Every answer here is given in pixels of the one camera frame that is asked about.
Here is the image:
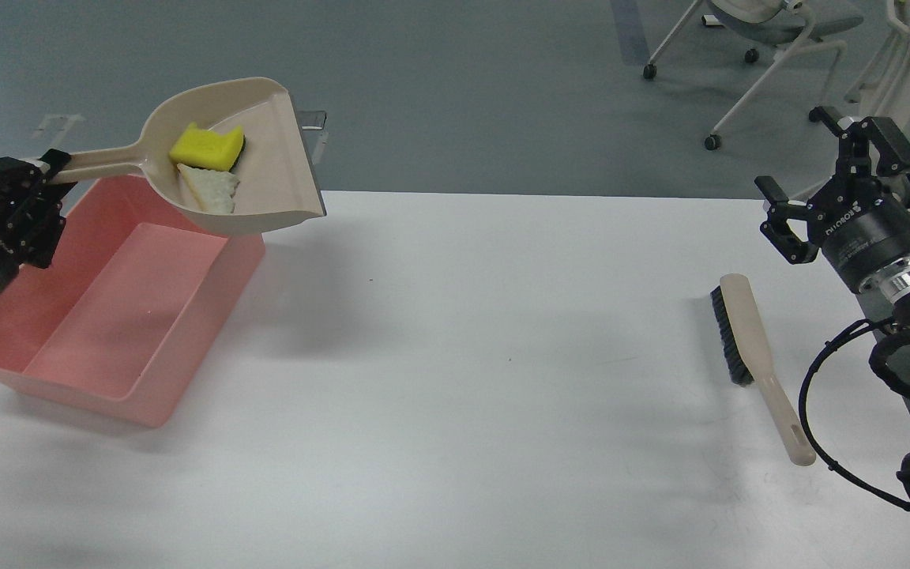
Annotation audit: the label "beige plastic dustpan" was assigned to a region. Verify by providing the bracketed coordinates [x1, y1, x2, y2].
[53, 77, 326, 236]

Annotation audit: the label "pink plastic bin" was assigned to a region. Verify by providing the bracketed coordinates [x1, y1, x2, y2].
[0, 176, 266, 428]

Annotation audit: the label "yellow sponge piece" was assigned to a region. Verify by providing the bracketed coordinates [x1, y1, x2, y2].
[167, 122, 246, 172]

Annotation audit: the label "grey office chair white legs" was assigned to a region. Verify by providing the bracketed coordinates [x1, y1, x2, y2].
[642, 0, 865, 151]

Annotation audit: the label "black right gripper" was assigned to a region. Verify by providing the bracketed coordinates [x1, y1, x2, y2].
[754, 107, 910, 295]

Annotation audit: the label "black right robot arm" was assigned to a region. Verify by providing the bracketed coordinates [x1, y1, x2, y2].
[754, 107, 910, 512]

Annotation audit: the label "beige hand brush black bristles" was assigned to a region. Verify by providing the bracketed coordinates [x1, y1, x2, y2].
[710, 273, 817, 467]

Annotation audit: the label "white bread crust piece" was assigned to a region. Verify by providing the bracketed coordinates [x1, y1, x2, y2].
[177, 164, 241, 215]

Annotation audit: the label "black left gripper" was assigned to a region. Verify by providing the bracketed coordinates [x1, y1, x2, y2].
[0, 149, 75, 295]

